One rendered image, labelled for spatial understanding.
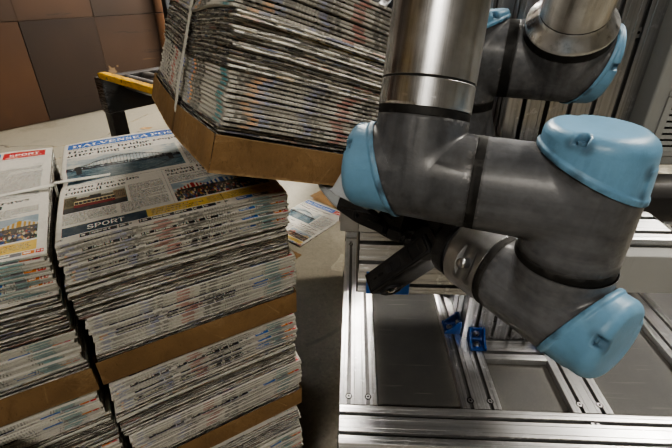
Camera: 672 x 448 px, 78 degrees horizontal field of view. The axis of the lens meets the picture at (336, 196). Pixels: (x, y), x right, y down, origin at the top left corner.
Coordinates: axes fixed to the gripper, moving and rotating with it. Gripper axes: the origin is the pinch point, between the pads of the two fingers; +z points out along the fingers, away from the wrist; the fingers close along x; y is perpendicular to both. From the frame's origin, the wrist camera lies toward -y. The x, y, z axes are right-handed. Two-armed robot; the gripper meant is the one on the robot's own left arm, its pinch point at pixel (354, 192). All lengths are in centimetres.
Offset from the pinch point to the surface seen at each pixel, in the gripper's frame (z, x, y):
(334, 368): 35, -43, -71
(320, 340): 48, -45, -71
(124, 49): 411, -17, -22
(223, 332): 4.4, 12.3, -25.6
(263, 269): 4.6, 8.3, -15.0
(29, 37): 385, 53, -29
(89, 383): 4.6, 29.1, -31.5
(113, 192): 16.0, 27.9, -9.0
